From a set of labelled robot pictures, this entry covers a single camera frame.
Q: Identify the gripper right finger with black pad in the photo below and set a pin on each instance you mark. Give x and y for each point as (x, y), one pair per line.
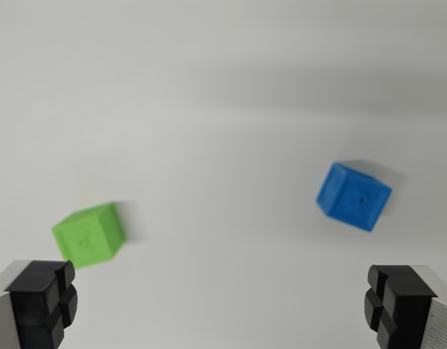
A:
(408, 305)

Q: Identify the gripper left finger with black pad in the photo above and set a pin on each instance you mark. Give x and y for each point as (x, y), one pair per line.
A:
(30, 305)

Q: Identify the green cube with embossed figures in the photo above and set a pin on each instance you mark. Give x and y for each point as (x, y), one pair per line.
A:
(88, 236)

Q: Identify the blue cube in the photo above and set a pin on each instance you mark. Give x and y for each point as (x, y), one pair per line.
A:
(354, 198)

